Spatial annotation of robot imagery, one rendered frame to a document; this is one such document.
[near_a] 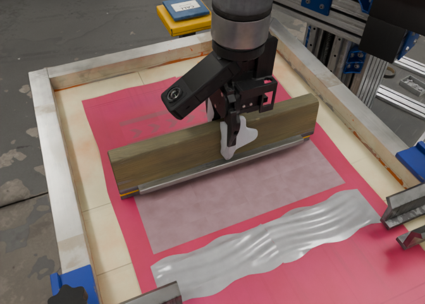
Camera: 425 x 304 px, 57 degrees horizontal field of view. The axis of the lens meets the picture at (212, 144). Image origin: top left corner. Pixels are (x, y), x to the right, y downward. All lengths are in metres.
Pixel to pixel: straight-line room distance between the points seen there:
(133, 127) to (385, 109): 1.52
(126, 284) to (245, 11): 0.39
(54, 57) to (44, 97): 1.99
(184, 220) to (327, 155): 0.29
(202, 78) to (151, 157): 0.15
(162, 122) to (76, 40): 2.20
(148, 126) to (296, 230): 0.34
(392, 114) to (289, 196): 1.45
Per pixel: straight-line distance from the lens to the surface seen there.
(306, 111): 0.68
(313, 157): 0.73
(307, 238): 0.62
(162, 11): 1.13
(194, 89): 0.53
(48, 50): 2.89
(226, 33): 0.50
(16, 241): 1.89
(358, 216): 0.67
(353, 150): 0.76
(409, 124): 2.05
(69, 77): 0.89
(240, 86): 0.56
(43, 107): 0.81
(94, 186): 0.70
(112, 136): 0.77
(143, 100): 0.83
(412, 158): 0.72
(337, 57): 1.35
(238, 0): 0.48
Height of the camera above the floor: 1.49
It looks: 47 degrees down
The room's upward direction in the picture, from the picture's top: straight up
